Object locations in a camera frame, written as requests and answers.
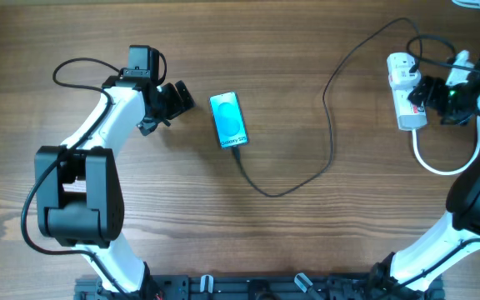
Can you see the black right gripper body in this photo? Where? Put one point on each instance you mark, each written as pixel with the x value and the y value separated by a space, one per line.
pixel 432 93

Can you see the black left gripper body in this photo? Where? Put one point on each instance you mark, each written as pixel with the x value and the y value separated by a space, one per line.
pixel 172 102

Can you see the blue screen Galaxy smartphone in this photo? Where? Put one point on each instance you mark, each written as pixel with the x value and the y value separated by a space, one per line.
pixel 228 119

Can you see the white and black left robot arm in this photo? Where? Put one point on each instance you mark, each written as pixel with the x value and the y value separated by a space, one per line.
pixel 76 203

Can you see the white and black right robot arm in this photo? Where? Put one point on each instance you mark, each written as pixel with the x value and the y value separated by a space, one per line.
pixel 411 271

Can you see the white USB charger plug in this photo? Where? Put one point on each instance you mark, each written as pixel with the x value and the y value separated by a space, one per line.
pixel 401 78

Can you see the white power strip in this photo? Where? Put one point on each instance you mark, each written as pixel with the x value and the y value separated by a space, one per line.
pixel 408 115

